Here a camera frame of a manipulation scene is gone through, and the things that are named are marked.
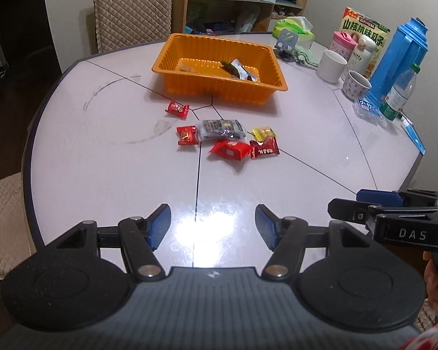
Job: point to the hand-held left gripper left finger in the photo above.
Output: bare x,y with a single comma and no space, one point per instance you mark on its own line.
158,226

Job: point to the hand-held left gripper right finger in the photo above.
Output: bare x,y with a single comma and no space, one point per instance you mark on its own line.
266,226

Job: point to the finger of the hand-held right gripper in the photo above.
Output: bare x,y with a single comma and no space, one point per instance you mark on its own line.
346,209
379,197

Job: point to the large red snack packet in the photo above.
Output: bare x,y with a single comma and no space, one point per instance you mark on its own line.
229,149

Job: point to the yellow candy packet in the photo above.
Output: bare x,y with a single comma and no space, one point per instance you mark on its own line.
263,133

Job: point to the grey snack packet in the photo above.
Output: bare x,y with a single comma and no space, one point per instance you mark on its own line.
222,129

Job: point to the small red candy packet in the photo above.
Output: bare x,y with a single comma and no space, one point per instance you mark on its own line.
177,110

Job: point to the orange plastic tray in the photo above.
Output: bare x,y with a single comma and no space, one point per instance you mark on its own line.
219,91

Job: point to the silver foil packet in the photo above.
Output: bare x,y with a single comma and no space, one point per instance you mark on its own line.
246,71

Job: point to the green snack packet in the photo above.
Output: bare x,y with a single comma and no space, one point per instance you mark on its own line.
228,66

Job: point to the person's right hand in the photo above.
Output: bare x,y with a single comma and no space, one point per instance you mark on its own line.
434,291

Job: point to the blue and white box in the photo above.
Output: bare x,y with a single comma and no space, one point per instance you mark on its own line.
414,135

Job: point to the blue tissue packet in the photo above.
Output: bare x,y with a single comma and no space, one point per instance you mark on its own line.
368,109

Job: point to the clear water bottle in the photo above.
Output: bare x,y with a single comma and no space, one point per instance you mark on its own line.
398,96

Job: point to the person's red patterned clothing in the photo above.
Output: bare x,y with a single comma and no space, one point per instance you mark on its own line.
427,339

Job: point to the patterned white mug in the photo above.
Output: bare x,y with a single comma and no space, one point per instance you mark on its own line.
354,87

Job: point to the white cup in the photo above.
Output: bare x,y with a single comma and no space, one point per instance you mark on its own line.
331,67

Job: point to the white thermos bottle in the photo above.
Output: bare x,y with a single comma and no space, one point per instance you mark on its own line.
361,56

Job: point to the blue thermos jug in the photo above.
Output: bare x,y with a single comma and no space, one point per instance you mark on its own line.
401,51

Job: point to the beige quilted chair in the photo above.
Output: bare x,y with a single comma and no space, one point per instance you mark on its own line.
3,218
131,7

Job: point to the green cloth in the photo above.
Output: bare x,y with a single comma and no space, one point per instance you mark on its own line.
308,58

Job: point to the pink bottle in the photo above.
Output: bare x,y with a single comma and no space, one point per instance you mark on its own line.
341,43

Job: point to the large seed snack bag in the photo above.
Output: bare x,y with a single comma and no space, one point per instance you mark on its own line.
365,25

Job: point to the grey phone stand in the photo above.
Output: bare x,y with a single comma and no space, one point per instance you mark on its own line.
286,40

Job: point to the green tissue pack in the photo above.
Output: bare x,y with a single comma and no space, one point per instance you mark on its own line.
295,25

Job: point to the wooden shelf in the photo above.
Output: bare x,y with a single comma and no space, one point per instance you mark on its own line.
226,0

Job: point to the dark door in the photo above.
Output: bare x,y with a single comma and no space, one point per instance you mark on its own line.
18,14

